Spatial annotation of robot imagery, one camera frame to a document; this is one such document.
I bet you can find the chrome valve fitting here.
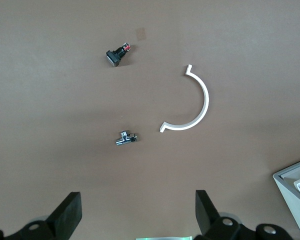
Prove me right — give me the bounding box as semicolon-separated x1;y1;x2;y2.
115;129;140;146

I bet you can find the white drawer cabinet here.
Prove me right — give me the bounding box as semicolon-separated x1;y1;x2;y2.
272;157;300;240

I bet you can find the black square push button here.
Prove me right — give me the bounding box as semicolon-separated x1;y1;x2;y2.
105;42;132;68

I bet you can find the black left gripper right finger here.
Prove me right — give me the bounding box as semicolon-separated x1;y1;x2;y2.
193;189;295;240

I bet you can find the white semicircular bracket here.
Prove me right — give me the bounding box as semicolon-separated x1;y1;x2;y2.
159;64;210;134

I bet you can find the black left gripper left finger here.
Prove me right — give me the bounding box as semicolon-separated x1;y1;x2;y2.
0;191;83;240

